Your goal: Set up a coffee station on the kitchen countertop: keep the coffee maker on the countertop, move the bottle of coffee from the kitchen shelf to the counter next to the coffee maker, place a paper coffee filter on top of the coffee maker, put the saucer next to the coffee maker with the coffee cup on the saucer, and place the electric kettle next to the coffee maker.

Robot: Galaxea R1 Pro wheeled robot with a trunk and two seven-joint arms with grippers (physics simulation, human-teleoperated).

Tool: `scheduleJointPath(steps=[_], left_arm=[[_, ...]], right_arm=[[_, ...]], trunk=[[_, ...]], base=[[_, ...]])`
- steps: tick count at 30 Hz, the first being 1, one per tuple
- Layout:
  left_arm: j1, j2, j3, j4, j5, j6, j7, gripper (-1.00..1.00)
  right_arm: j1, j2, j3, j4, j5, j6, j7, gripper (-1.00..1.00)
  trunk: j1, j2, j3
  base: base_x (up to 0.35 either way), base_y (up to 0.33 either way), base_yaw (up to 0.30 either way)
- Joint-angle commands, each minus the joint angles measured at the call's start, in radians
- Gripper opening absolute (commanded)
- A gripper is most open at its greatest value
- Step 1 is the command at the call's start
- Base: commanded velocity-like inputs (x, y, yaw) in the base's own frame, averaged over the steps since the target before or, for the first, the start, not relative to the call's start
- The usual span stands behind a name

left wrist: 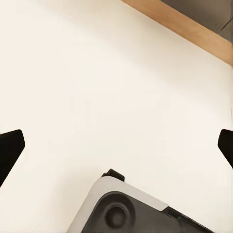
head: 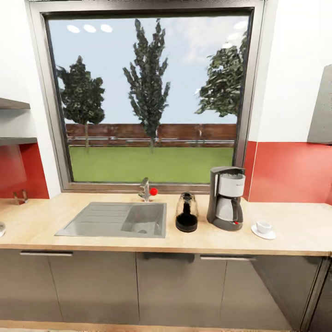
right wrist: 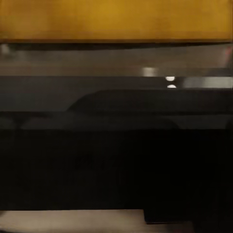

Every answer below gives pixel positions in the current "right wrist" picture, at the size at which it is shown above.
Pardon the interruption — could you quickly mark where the bottle of coffee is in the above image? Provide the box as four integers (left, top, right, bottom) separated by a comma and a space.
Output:
0, 0, 233, 233

